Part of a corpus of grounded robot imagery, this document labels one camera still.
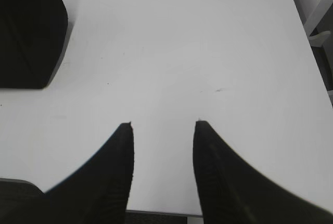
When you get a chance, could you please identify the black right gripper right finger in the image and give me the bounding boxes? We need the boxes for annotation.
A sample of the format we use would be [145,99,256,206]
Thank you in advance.
[193,120,332,224]

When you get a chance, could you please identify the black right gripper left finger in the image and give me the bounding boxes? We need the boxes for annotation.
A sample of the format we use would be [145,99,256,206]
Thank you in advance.
[46,122,134,223]

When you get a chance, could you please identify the black canvas bag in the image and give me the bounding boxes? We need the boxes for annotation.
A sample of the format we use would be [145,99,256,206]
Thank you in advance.
[1,0,68,89]

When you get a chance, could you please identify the white table leg frame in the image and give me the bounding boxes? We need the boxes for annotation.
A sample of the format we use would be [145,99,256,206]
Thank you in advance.
[294,0,332,99]

